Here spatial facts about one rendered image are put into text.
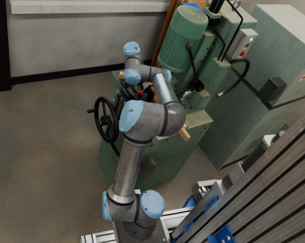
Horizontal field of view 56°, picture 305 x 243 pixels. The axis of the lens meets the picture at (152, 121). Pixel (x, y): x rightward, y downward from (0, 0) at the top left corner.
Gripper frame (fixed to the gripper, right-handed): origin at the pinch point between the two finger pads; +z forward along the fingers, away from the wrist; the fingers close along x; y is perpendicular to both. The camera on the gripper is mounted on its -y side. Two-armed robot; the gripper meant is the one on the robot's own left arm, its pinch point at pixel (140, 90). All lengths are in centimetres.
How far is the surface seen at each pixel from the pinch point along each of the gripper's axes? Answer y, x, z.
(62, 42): -24, 130, 56
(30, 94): -76, 113, 77
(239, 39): 58, -12, -12
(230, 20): 55, -6, -23
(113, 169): -41, -1, 72
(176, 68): 21.5, -5.3, -9.0
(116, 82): -7.2, 25.0, 15.0
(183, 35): 28.5, -3.6, -27.4
